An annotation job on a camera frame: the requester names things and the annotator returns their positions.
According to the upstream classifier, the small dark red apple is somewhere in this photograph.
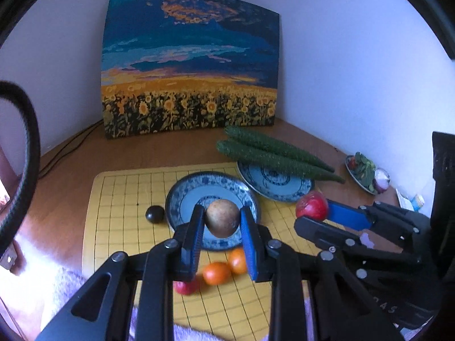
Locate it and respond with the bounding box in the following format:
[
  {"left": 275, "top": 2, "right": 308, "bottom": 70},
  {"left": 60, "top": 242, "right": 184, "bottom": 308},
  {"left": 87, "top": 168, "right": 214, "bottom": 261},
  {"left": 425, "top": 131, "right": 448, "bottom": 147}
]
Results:
[{"left": 173, "top": 277, "right": 200, "bottom": 296}]

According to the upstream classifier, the green cucumber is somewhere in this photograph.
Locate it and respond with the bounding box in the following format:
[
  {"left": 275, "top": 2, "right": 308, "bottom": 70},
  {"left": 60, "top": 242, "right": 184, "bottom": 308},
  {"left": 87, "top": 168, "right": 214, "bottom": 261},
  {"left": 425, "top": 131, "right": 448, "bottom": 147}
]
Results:
[
  {"left": 216, "top": 139, "right": 346, "bottom": 184},
  {"left": 224, "top": 126, "right": 335, "bottom": 172}
]

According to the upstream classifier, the salad dish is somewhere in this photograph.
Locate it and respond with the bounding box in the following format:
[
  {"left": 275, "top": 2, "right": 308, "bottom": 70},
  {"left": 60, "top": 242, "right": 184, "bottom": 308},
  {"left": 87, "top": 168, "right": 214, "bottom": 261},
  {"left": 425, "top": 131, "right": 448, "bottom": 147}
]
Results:
[{"left": 345, "top": 152, "right": 390, "bottom": 196}]

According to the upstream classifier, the blue white plate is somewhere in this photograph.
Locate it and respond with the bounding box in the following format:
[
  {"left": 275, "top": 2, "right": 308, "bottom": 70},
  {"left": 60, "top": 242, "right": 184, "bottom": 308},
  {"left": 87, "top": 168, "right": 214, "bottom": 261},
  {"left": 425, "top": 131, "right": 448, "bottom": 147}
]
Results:
[
  {"left": 165, "top": 172, "right": 261, "bottom": 251},
  {"left": 237, "top": 162, "right": 314, "bottom": 203}
]

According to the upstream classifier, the blue white plate left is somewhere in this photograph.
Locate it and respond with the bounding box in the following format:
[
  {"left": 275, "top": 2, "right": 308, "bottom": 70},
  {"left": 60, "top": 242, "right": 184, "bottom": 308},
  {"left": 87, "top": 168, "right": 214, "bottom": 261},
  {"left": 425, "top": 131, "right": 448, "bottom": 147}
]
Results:
[{"left": 165, "top": 172, "right": 261, "bottom": 251}]

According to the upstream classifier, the blue white plate right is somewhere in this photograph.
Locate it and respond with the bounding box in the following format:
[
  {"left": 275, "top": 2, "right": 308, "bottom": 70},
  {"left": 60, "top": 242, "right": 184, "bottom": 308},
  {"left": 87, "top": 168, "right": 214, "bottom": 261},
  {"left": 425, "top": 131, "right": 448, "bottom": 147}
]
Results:
[{"left": 237, "top": 162, "right": 314, "bottom": 203}]

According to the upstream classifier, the dark plum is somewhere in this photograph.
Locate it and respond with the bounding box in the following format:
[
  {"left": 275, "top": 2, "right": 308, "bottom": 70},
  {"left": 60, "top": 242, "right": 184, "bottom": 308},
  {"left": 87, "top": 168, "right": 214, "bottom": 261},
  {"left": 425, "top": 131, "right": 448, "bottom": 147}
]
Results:
[{"left": 145, "top": 205, "right": 165, "bottom": 224}]

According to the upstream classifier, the large orange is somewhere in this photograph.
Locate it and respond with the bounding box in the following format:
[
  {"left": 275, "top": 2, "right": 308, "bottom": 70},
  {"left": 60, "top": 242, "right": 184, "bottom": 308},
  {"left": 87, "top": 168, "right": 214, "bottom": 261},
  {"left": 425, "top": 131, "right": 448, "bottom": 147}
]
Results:
[{"left": 227, "top": 248, "right": 248, "bottom": 275}]

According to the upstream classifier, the black braided strap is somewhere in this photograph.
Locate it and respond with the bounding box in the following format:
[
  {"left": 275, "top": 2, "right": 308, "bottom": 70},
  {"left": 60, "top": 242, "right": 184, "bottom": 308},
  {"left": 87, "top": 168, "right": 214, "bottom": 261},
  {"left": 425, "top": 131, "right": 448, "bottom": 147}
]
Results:
[{"left": 0, "top": 80, "right": 41, "bottom": 257}]

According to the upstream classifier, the sunflower field painting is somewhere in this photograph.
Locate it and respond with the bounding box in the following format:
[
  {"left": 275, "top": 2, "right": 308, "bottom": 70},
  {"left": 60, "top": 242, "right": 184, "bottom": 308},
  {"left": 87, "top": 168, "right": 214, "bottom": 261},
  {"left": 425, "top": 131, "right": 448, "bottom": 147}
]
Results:
[{"left": 100, "top": 0, "right": 280, "bottom": 139}]

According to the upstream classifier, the rear green cucumber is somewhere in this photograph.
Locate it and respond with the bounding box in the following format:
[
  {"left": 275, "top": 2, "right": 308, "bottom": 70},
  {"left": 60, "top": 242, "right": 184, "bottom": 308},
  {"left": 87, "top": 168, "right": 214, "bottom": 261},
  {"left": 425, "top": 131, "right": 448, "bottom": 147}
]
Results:
[{"left": 224, "top": 126, "right": 335, "bottom": 172}]

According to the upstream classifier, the tan round fruit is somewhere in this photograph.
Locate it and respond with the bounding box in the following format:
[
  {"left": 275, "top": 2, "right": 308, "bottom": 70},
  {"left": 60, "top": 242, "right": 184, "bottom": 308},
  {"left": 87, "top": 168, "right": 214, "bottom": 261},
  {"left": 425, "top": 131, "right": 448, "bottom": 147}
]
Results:
[{"left": 205, "top": 199, "right": 240, "bottom": 239}]

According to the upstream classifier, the yellow go board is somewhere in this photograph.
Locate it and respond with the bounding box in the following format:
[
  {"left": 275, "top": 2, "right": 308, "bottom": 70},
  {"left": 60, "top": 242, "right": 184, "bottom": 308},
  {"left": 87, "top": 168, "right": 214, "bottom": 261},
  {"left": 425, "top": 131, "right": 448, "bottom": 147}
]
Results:
[{"left": 81, "top": 161, "right": 356, "bottom": 341}]

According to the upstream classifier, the black cable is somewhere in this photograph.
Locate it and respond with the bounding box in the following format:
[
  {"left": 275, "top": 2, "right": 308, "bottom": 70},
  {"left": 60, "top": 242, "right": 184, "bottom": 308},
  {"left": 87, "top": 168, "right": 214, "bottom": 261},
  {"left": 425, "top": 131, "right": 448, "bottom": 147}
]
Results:
[{"left": 38, "top": 118, "right": 105, "bottom": 180}]

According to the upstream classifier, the front green cucumber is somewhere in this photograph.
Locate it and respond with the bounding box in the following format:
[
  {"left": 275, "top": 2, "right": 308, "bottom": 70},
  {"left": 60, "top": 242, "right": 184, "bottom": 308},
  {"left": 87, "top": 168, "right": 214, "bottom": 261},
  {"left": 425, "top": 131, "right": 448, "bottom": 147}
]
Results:
[{"left": 216, "top": 139, "right": 346, "bottom": 184}]

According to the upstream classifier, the pink fluffy towel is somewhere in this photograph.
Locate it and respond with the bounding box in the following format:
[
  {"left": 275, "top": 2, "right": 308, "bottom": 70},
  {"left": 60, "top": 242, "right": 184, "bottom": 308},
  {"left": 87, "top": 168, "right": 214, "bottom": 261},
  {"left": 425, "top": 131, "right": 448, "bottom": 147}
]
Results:
[{"left": 52, "top": 265, "right": 222, "bottom": 341}]

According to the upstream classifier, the smaller orange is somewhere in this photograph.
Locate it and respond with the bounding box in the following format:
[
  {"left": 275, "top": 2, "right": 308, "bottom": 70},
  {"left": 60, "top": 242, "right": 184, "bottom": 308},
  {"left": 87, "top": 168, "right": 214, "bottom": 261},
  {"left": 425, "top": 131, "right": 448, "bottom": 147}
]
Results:
[{"left": 202, "top": 262, "right": 231, "bottom": 286}]

